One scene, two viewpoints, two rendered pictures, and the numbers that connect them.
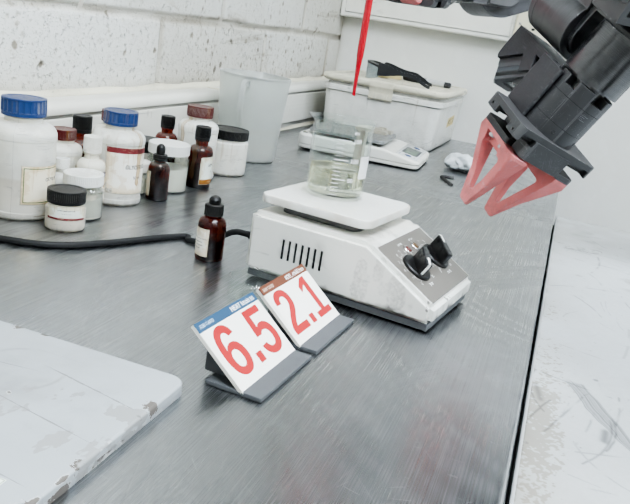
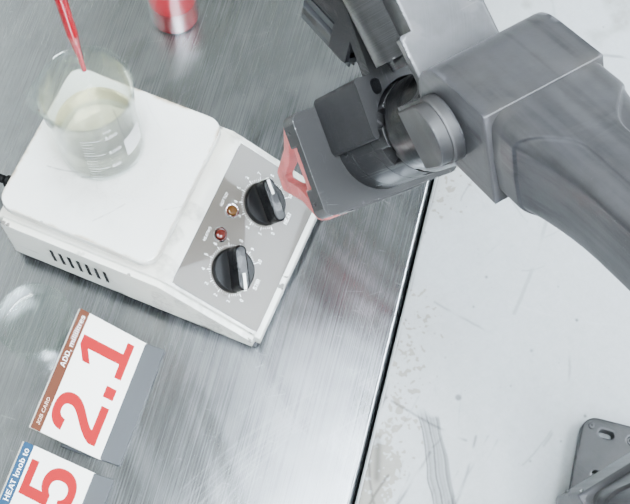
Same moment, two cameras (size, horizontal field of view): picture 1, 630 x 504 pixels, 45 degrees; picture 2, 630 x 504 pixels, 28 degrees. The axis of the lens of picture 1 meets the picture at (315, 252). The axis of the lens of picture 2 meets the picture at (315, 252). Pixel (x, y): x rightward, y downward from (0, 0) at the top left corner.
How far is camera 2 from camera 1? 74 cm
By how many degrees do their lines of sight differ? 52
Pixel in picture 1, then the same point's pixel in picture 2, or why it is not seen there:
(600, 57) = not seen: hidden behind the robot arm
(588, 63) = (409, 149)
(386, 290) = (196, 317)
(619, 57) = not seen: hidden behind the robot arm
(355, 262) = (149, 291)
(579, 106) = (407, 176)
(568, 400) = (410, 467)
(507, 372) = (348, 420)
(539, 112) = (355, 164)
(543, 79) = (354, 128)
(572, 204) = not seen: outside the picture
